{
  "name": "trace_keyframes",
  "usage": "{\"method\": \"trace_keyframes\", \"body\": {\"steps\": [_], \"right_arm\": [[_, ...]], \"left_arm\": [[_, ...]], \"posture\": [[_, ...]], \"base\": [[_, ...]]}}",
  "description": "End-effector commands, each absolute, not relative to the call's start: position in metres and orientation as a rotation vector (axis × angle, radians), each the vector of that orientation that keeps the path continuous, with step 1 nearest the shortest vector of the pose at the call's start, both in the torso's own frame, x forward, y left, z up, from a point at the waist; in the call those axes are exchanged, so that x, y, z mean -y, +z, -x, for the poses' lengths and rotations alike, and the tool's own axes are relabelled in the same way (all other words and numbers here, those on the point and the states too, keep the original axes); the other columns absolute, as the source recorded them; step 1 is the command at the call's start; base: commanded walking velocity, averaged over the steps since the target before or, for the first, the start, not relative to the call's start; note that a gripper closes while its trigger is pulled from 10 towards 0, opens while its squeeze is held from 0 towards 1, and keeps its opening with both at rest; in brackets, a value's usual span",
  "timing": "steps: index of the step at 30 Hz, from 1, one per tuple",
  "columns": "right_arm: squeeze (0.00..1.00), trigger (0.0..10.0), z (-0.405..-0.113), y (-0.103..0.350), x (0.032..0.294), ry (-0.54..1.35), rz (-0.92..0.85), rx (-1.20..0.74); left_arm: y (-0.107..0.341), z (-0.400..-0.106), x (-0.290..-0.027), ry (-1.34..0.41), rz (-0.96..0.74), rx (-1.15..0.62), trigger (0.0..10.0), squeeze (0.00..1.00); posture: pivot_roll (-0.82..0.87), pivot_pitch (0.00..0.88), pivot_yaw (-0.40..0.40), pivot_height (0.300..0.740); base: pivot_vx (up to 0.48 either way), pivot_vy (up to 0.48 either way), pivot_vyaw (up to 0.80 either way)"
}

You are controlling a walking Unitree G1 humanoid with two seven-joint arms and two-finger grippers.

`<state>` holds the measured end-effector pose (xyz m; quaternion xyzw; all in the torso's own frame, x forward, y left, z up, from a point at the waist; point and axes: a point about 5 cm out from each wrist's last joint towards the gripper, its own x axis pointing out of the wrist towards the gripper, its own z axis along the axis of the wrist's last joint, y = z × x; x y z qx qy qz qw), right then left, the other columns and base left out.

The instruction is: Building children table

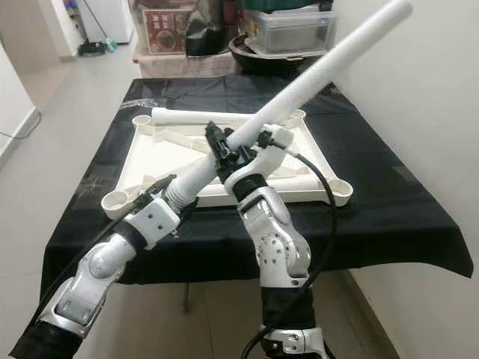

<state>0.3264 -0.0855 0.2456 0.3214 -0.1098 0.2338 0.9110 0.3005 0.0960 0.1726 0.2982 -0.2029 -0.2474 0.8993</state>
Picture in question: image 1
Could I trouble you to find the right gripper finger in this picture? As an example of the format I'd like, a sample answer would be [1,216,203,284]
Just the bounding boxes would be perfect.
[204,122,233,158]

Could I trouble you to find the white plastic table leg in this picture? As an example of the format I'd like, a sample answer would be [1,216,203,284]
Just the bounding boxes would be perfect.
[151,107,278,128]
[198,177,334,204]
[163,0,414,214]

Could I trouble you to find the white plastic children table top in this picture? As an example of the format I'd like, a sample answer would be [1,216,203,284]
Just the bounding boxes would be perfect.
[101,108,354,221]

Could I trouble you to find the flat clear tape patch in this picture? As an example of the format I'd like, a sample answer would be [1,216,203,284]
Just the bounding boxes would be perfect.
[79,172,113,197]

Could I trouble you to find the black bag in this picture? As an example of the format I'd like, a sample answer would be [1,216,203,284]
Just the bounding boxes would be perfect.
[186,0,233,58]

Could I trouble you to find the storage box with orange lid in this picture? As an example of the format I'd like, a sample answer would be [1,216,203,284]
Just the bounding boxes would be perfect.
[131,0,195,57]

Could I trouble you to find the clear plastic storage bin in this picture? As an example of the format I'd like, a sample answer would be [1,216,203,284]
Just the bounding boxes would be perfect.
[243,9,338,57]

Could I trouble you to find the black tablecloth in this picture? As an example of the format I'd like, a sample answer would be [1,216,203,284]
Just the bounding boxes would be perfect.
[41,75,474,315]

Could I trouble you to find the white appliance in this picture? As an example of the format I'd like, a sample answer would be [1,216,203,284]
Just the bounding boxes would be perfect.
[79,0,134,44]

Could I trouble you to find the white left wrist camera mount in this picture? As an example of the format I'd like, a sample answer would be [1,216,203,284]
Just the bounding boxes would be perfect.
[127,196,180,249]

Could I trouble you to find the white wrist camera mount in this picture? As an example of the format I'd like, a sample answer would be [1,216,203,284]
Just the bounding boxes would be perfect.
[228,123,296,188]
[127,196,180,249]

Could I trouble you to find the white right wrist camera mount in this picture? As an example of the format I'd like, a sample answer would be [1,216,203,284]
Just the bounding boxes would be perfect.
[228,123,296,188]

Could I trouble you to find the black wall cable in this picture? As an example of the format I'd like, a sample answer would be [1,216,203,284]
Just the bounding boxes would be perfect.
[0,111,43,144]

